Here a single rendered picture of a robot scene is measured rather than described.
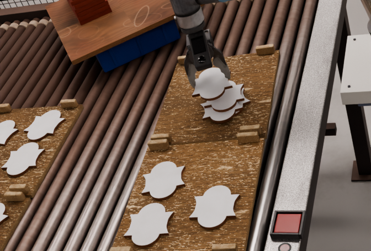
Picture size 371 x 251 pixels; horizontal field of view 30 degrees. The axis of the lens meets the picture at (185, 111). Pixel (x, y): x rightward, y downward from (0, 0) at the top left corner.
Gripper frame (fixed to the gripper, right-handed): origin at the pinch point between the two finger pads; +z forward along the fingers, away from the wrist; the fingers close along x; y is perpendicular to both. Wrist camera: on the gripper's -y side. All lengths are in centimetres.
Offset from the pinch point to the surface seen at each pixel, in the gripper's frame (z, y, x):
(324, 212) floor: 102, 35, -22
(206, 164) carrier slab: 7.9, -26.2, 4.4
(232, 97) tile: 4.9, -3.1, -4.9
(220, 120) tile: 5.9, -11.1, -0.7
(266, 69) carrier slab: 7.9, 11.2, -16.0
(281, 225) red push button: 9, -53, -13
